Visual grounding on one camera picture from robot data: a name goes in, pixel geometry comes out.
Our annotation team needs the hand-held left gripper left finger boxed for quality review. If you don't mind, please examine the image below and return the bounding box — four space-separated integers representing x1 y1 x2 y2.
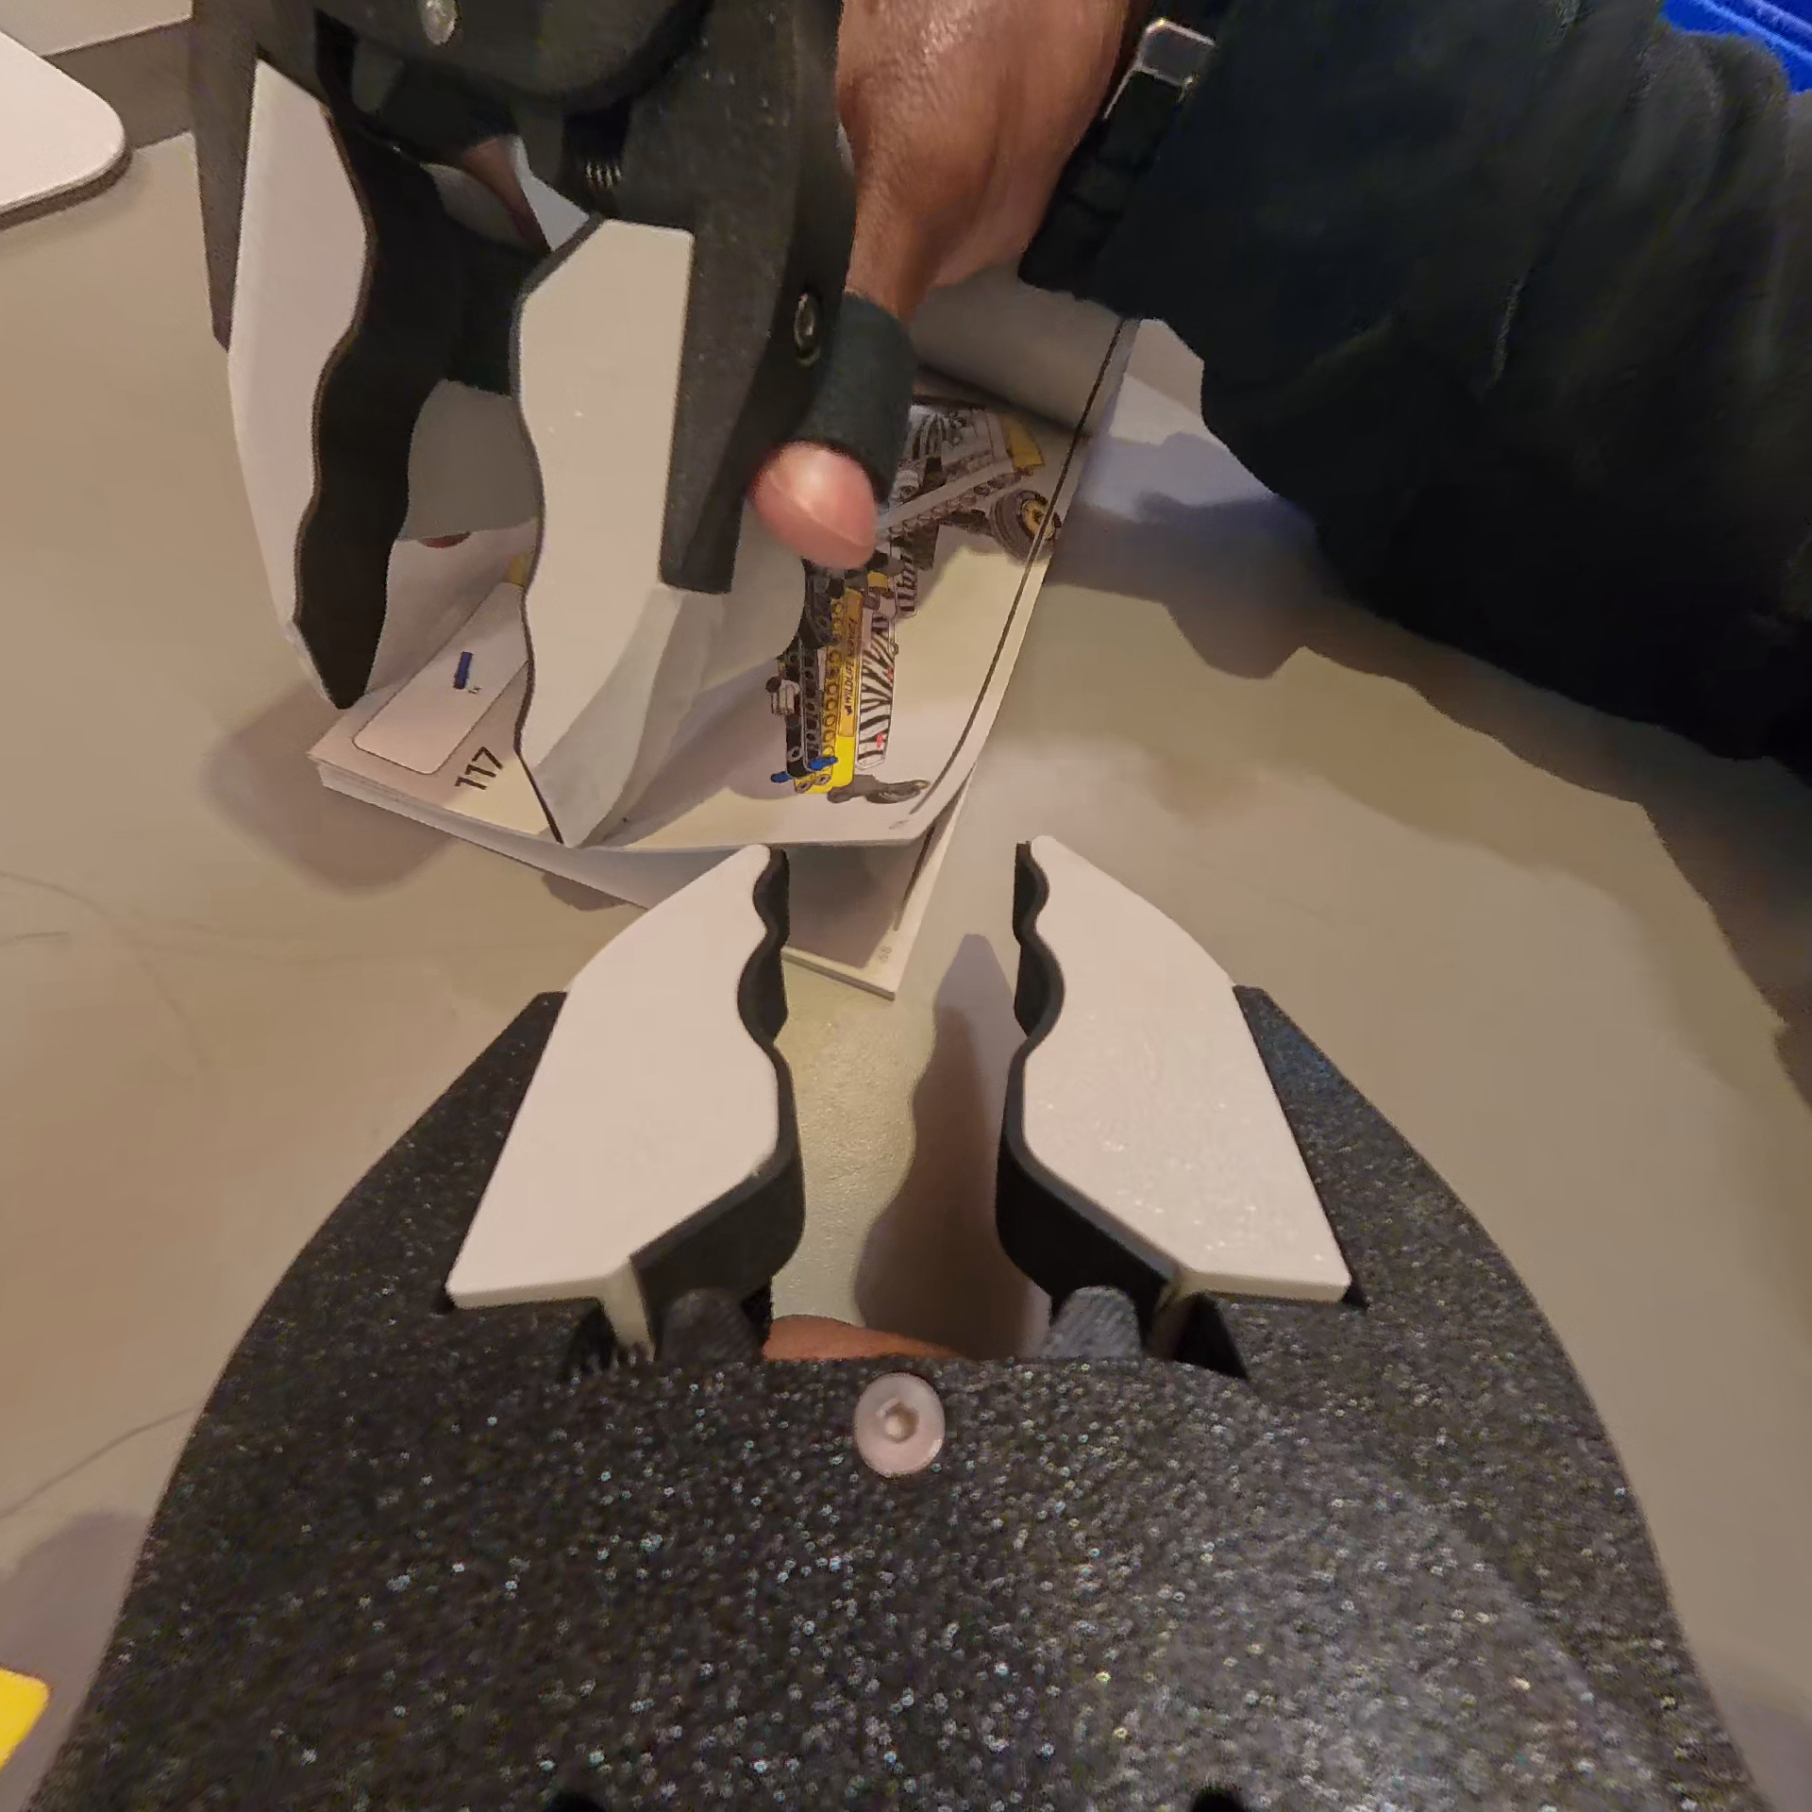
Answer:
441 845 809 1351

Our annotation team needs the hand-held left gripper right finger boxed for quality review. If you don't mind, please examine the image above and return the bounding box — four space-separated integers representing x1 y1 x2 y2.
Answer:
997 835 1357 1351

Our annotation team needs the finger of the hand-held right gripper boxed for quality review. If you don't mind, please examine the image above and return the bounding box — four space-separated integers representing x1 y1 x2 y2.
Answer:
222 56 477 710
508 214 813 848

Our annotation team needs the printed instruction booklet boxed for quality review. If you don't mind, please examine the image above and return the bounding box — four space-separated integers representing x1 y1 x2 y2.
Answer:
309 317 1146 1003

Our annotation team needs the person's right forearm black sleeve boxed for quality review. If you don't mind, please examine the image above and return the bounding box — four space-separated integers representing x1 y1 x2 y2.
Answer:
1017 0 1812 779

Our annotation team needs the person's right hand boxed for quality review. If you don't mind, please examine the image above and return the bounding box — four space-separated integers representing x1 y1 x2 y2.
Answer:
755 0 1137 572

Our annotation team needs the white flat board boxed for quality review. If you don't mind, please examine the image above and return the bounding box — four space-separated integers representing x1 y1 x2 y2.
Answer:
0 30 133 230

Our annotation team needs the yellow flat piece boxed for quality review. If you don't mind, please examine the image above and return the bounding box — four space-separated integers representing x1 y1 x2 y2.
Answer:
0 1666 54 1789

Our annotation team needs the blue plastic bin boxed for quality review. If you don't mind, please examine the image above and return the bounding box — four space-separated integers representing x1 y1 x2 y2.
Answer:
1658 0 1812 91

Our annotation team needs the black wrist strap metal buckle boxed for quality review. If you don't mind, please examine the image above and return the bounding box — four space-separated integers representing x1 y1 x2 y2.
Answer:
1054 11 1223 284

